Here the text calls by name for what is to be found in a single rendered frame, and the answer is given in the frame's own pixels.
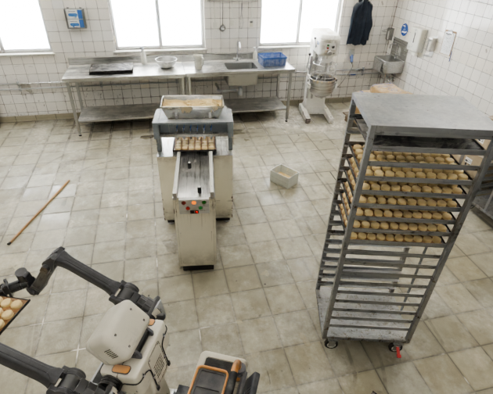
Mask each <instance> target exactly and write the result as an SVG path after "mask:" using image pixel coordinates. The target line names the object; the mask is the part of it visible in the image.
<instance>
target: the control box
mask: <svg viewBox="0 0 493 394"><path fill-rule="evenodd" d="M193 201H195V202H196V204H192V202H193ZM202 201H206V203H205V204H203V203H202ZM182 202H185V205H182ZM178 204H179V213H180V214H191V213H192V212H191V211H193V213H196V212H197V211H198V213H210V207H209V197H199V198H178ZM200 206H202V207H203V208H202V209H201V210H199V207H200ZM186 207H189V208H190V209H189V210H187V209H186ZM196 210H197V211H196Z"/></svg>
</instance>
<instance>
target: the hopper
mask: <svg viewBox="0 0 493 394"><path fill-rule="evenodd" d="M187 99H188V100H191V102H192V101H194V102H199V101H202V100H203V99H214V100H220V101H221V106H164V104H165V102H181V101H185V100H187ZM193 99H194V100H193ZM179 100H180V101H179ZM223 107H224V100H223V95H163V98H162V101H161V104H160V108H161V109H162V110H163V111H164V113H165V115H166V117H167V118H168V119H201V118H219V116H220V114H221V111H222V110H223Z"/></svg>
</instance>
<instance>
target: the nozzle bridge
mask: <svg viewBox="0 0 493 394"><path fill-rule="evenodd" d="M191 124H192V125H191ZM197 124H198V129H199V133H198V134H197V133H196V126H197ZM204 124H205V134H204V133H203V126H204ZM211 124H212V133H210V126H211ZM177 125H178V134H176V130H175V128H176V127H177ZM184 125H185V126H184ZM190 126H191V128H192V133H191V134H190V133H189V127H190ZM183 127H184V128H185V133H184V134H183V132H182V128H183ZM153 135H154V139H156V140H157V151H158V152H162V148H163V142H162V138H182V137H225V136H228V148H229V150H232V138H233V118H232V110H231V109H223V110H222V111H221V114H220V116H219V118H201V119H168V118H167V117H166V115H165V113H164V111H163V110H162V109H156V112H155V115H154V118H153Z"/></svg>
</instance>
